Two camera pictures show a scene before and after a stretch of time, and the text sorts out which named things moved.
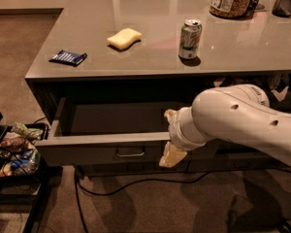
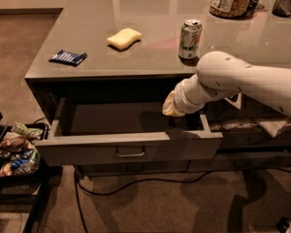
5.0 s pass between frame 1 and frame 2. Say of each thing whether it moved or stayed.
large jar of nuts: stayed
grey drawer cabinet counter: stayed
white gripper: moved
